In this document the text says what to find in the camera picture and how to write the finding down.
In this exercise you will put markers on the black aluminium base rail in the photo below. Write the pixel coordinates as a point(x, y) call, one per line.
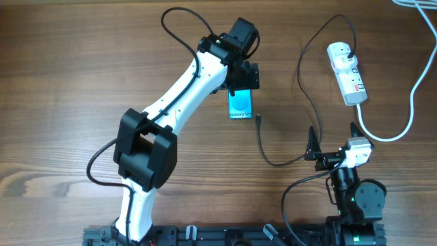
point(310, 234)

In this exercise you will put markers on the white power strip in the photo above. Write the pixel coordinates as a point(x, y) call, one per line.
point(350, 83)

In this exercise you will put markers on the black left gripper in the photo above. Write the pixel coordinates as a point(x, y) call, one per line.
point(249, 76)

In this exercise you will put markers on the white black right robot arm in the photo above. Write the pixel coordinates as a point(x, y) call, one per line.
point(359, 202)

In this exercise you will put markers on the white charger plug adapter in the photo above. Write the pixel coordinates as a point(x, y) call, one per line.
point(343, 62)

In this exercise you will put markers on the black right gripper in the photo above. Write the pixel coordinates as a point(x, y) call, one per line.
point(314, 152)

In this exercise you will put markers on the light blue Galaxy smartphone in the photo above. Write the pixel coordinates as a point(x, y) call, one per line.
point(240, 105)

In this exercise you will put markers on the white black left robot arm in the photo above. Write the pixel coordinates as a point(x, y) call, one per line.
point(146, 153)

